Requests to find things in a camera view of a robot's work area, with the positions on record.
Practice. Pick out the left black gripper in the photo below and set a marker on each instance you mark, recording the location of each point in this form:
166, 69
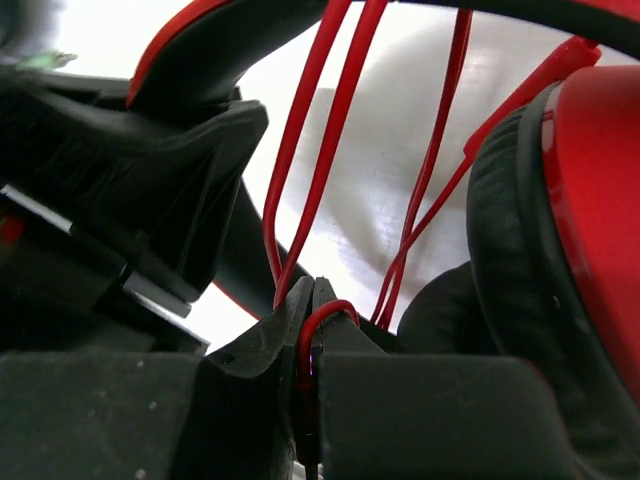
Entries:
111, 220

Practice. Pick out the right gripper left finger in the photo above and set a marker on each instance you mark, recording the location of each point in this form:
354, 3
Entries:
161, 415

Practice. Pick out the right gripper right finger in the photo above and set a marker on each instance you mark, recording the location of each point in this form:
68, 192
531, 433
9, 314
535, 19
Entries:
435, 400

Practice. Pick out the red black headphones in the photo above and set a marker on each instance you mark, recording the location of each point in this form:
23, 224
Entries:
552, 201

